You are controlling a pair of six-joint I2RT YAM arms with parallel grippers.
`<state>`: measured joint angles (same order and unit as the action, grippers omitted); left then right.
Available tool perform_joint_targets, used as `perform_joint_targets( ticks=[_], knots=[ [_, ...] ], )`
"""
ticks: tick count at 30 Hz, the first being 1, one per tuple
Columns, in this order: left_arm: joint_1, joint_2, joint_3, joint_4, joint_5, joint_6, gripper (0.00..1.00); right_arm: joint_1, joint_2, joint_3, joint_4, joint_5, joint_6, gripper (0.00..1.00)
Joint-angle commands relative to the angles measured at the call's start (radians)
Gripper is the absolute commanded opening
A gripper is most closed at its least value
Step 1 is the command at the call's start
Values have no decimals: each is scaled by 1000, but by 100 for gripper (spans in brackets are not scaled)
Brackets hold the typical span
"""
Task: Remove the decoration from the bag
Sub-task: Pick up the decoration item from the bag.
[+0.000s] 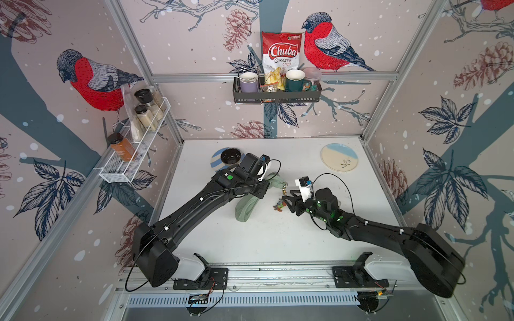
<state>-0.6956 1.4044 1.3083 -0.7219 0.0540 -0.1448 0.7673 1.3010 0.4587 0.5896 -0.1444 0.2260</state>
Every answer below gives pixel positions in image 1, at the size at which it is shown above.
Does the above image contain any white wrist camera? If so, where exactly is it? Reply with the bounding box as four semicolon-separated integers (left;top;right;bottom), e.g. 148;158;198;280
256;156;270;181
295;177;313;203

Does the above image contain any red figurine charm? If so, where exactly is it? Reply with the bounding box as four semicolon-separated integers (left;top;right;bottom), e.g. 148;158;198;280
273;201;287;212

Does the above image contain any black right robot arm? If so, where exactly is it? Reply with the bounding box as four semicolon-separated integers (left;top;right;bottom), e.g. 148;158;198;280
282;188;465;298

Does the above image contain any blue striped plate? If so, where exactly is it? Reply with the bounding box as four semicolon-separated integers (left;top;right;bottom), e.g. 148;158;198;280
210;147;244;171

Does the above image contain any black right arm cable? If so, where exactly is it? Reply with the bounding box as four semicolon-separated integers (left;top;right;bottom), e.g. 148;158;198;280
311;173;356;213

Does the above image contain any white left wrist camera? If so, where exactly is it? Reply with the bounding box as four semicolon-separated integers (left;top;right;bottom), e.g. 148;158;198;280
256;156;270;181

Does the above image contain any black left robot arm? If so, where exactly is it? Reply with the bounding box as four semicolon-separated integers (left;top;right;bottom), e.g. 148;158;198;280
132;153;271;288

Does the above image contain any orange spice jar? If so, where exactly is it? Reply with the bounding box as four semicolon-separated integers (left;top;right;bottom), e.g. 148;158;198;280
107;133;136;162

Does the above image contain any pink lidded jar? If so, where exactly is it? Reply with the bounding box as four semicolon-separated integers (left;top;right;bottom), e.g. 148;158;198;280
303;67;322;92

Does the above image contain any dark ceramic bowl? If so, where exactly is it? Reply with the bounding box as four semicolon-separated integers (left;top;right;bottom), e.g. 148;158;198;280
220;148;242;165

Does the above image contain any black wall shelf basket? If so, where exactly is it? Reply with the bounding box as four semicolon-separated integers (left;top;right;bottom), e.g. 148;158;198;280
232;76;322;104

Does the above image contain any Chuba cassava chips bag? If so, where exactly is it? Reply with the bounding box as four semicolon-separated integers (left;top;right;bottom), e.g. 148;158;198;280
262;32;303;90

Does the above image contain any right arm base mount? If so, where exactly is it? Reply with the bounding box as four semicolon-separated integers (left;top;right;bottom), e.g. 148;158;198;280
332;251;390;289

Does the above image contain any white wire wall shelf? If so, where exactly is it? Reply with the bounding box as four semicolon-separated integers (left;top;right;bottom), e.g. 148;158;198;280
99;98;171;183

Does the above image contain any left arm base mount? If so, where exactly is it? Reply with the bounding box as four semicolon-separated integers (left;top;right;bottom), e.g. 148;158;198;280
171;254;229;290

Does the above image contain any green corduroy bag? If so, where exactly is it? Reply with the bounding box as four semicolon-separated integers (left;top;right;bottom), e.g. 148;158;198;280
235;172;286;223

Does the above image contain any clear plastic packet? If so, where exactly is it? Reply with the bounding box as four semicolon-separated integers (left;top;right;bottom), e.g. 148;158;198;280
121;84;146;143

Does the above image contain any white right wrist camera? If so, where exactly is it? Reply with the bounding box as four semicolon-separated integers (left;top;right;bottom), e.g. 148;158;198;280
295;177;313;203

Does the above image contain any cream and blue plate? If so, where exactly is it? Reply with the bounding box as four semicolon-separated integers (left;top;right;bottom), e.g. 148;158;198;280
320;143;359;173

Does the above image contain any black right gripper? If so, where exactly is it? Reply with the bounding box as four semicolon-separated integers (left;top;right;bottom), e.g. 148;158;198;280
281;189;330;225

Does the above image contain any dark green mug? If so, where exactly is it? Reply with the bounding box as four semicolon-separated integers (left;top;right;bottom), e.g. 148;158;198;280
285;69;311;92

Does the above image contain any purple mug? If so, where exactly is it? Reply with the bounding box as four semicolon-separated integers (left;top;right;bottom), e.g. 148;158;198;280
238;72;260;93

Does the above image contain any black lid spice jar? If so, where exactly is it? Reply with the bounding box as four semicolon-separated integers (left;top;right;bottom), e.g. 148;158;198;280
135;88;164;121
135;104;158;131

